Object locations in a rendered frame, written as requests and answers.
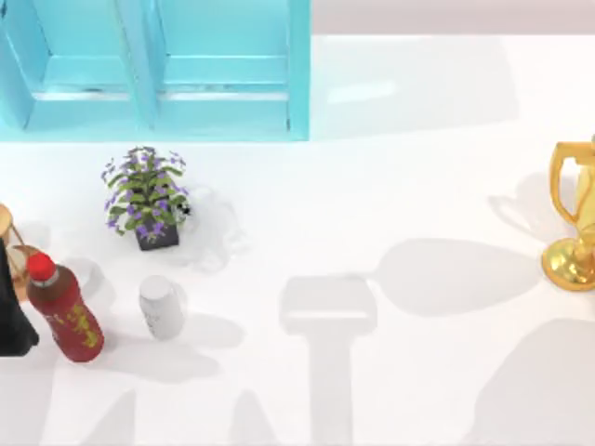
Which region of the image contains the purple flowering plant in pot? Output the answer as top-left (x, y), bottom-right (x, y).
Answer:
top-left (100, 145), bottom-right (194, 253)

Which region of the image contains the light blue rack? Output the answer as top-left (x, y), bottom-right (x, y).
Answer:
top-left (0, 0), bottom-right (311, 143)

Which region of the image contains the red bottle with red cap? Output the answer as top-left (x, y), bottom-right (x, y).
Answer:
top-left (25, 252), bottom-right (105, 364)

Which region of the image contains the gold trophy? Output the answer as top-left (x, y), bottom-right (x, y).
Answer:
top-left (541, 134), bottom-right (595, 293)

